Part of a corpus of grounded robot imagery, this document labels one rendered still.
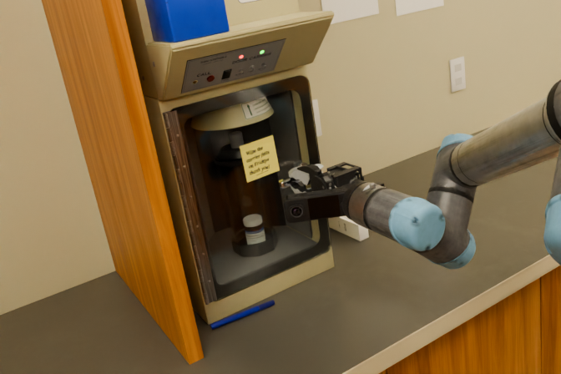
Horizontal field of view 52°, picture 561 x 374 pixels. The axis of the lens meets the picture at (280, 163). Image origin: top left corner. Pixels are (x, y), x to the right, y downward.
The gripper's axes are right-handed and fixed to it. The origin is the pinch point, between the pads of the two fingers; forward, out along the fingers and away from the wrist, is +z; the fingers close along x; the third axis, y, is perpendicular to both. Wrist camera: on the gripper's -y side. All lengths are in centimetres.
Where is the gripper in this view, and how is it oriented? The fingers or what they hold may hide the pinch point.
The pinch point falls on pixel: (290, 180)
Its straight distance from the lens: 113.0
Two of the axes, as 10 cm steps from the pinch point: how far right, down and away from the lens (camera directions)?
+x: -1.5, -9.4, -3.2
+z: -5.2, -2.0, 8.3
